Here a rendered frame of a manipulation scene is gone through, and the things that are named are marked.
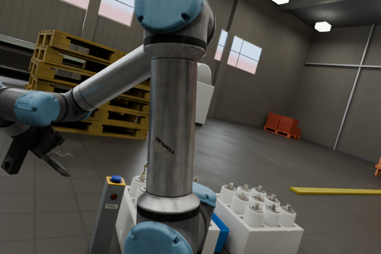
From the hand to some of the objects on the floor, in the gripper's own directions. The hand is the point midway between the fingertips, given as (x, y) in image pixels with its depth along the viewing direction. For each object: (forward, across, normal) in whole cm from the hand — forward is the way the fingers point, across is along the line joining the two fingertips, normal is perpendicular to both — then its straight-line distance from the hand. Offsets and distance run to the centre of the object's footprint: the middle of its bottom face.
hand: (54, 166), depth 81 cm
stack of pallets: (+173, +180, -58) cm, 256 cm away
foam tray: (+96, -54, -36) cm, 116 cm away
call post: (+45, -9, +14) cm, 48 cm away
